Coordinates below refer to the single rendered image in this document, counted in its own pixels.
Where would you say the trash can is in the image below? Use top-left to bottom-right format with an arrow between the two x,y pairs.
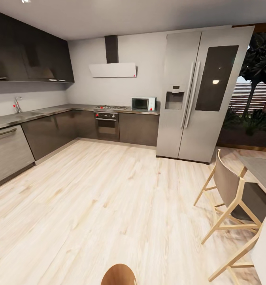
100,263 -> 136,285

